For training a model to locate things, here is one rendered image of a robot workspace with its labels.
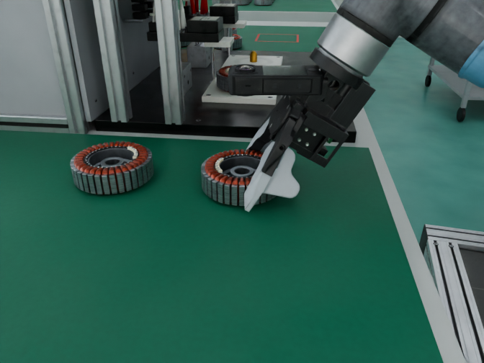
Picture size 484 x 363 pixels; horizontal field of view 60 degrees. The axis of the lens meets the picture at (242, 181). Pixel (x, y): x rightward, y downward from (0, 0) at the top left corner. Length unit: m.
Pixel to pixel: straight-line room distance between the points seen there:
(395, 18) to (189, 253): 0.34
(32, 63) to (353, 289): 0.64
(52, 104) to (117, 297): 0.49
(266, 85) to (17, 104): 0.51
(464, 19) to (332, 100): 0.16
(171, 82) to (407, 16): 0.40
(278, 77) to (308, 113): 0.06
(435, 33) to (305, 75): 0.14
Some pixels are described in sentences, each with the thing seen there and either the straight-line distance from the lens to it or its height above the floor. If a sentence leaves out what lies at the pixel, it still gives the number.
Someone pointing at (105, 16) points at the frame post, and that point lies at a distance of 0.77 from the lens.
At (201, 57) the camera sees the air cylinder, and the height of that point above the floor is 0.80.
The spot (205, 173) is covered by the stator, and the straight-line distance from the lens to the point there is 0.56.
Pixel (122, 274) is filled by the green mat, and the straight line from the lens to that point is 0.46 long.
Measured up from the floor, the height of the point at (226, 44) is 0.88.
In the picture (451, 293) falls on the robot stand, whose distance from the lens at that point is 1.31.
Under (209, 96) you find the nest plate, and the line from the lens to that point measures 0.88.
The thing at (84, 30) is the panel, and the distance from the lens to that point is 0.81.
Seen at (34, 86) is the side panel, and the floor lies 0.83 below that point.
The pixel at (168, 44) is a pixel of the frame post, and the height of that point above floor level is 0.91.
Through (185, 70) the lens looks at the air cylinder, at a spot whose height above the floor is 0.82.
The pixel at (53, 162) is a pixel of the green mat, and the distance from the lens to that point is 0.73.
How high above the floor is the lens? 1.04
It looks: 29 degrees down
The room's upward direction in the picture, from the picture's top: straight up
